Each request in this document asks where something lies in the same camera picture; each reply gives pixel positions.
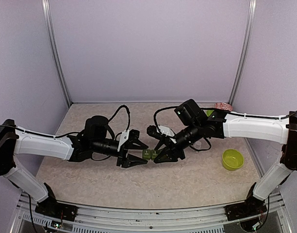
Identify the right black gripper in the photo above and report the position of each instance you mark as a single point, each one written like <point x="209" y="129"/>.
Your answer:
<point x="172" y="151"/>

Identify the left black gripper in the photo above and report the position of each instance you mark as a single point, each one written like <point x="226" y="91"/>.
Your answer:
<point x="128" y="144"/>

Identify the green weekly pill organizer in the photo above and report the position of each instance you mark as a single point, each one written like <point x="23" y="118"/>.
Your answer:
<point x="150" y="154"/>

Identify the small white pill bottle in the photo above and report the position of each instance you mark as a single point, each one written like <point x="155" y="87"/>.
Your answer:
<point x="197" y="146"/>

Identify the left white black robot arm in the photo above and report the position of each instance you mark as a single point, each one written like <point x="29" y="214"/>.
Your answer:
<point x="96" y="137"/>

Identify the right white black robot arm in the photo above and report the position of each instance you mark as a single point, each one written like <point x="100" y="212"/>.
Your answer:
<point x="222" y="124"/>

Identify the green saucer plate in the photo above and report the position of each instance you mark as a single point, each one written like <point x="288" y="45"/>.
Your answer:
<point x="209" y="112"/>

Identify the lime green bowl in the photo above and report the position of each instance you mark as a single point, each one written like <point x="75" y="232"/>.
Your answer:
<point x="232" y="159"/>

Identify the red patterned white bowl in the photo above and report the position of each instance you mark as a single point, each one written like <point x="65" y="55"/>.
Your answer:
<point x="223" y="106"/>

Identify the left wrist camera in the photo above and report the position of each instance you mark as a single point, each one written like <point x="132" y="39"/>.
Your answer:
<point x="134" y="134"/>

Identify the front aluminium rail base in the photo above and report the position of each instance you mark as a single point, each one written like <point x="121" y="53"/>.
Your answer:
<point x="96" y="219"/>

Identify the right aluminium frame post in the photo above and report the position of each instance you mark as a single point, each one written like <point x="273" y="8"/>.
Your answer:
<point x="244" y="50"/>

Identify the aluminium frame post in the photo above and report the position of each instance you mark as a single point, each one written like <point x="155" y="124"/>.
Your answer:
<point x="244" y="50"/>
<point x="54" y="51"/>

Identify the left aluminium frame post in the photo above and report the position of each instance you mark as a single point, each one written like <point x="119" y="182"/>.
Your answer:
<point x="54" y="51"/>

